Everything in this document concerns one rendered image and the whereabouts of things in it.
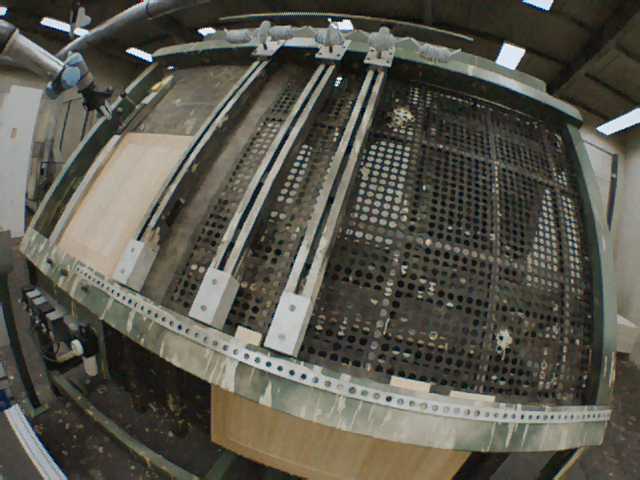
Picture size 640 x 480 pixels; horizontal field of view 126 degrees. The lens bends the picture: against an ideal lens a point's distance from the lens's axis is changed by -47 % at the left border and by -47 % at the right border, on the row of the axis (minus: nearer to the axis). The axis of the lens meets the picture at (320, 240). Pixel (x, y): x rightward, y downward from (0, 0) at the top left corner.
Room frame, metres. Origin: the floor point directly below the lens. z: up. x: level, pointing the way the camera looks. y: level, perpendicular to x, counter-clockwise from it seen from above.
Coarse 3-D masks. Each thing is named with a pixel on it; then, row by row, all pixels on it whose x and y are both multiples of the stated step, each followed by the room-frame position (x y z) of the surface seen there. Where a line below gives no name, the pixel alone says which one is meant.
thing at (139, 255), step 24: (264, 24) 1.09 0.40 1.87; (264, 48) 1.18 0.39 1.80; (264, 72) 1.17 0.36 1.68; (240, 96) 1.04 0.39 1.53; (216, 120) 0.96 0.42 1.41; (192, 144) 0.90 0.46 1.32; (216, 144) 0.96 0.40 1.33; (192, 168) 0.86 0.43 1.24; (168, 192) 0.79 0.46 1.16; (144, 216) 0.74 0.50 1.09; (168, 216) 0.78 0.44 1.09; (144, 240) 0.69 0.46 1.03; (120, 264) 0.65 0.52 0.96; (144, 264) 0.69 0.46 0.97
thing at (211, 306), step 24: (336, 24) 1.03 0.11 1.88; (336, 48) 1.15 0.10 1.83; (336, 72) 1.16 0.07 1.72; (312, 96) 1.00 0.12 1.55; (288, 120) 0.93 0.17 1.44; (312, 120) 1.00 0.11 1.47; (288, 144) 0.86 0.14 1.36; (264, 168) 0.81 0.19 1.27; (288, 168) 0.88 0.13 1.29; (264, 192) 0.76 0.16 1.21; (240, 216) 0.72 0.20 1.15; (264, 216) 0.77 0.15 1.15; (240, 240) 0.68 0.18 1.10; (216, 264) 0.65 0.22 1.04; (240, 264) 0.68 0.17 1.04; (216, 288) 0.61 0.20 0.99; (192, 312) 0.58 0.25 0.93; (216, 312) 0.58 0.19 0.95
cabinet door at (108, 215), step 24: (120, 144) 1.04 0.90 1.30; (144, 144) 1.01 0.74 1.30; (168, 144) 0.99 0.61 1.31; (120, 168) 0.95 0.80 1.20; (144, 168) 0.94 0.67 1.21; (168, 168) 0.92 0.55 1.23; (96, 192) 0.89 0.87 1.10; (120, 192) 0.88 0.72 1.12; (144, 192) 0.87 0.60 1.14; (72, 216) 0.83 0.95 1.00; (96, 216) 0.83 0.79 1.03; (120, 216) 0.82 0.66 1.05; (72, 240) 0.77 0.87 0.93; (96, 240) 0.77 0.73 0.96; (120, 240) 0.76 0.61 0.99; (96, 264) 0.71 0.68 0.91
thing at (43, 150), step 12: (48, 120) 3.86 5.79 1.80; (36, 144) 3.69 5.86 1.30; (48, 144) 3.79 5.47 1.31; (36, 156) 3.71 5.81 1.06; (48, 156) 3.83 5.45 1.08; (60, 156) 4.02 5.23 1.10; (36, 168) 3.70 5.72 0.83; (48, 168) 3.87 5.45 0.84; (60, 168) 3.98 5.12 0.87; (36, 180) 3.73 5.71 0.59; (48, 180) 3.71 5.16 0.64; (36, 192) 3.58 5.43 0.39; (36, 204) 3.58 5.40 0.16
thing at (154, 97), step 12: (168, 84) 1.26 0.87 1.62; (156, 96) 1.20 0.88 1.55; (144, 108) 1.15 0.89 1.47; (108, 144) 1.02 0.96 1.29; (108, 156) 0.99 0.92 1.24; (96, 168) 0.94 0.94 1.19; (84, 180) 0.91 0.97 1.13; (84, 192) 0.89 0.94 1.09; (72, 204) 0.84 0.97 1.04; (60, 228) 0.78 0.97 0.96
